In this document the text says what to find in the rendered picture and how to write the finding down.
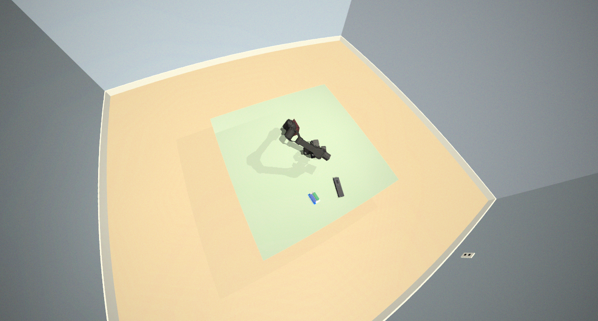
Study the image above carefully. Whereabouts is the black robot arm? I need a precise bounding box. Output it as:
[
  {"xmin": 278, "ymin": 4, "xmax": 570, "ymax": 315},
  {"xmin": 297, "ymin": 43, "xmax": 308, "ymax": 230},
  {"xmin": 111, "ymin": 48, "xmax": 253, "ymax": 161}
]
[{"xmin": 283, "ymin": 118, "xmax": 331, "ymax": 161}]

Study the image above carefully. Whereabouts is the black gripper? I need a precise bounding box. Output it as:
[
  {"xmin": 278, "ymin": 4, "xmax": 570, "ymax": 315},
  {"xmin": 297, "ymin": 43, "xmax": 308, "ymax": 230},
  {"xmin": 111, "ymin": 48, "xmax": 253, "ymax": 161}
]
[{"xmin": 303, "ymin": 146, "xmax": 326, "ymax": 155}]

